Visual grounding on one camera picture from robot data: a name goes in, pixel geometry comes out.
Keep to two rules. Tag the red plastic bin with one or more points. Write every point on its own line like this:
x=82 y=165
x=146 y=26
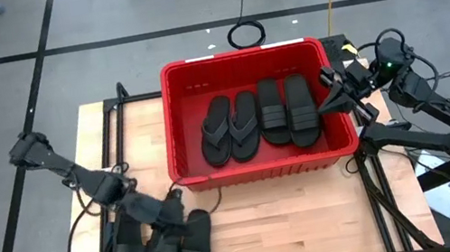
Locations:
x=187 y=118

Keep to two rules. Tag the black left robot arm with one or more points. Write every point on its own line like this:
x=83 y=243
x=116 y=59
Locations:
x=57 y=163

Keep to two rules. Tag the black flip-flop sandal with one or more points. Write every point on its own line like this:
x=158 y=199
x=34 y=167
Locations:
x=217 y=132
x=243 y=127

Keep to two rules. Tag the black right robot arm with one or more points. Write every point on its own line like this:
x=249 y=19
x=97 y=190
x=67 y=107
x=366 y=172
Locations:
x=432 y=102

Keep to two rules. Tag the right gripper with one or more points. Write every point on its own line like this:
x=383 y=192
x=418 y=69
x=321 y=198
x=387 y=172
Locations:
x=361 y=78

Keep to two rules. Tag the black aluminium frame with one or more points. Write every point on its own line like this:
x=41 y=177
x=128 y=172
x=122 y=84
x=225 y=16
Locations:
x=111 y=117

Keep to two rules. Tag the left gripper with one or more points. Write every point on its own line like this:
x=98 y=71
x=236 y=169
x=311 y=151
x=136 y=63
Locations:
x=142 y=206

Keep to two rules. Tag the white paper sheet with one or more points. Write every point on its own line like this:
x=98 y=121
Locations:
x=445 y=199

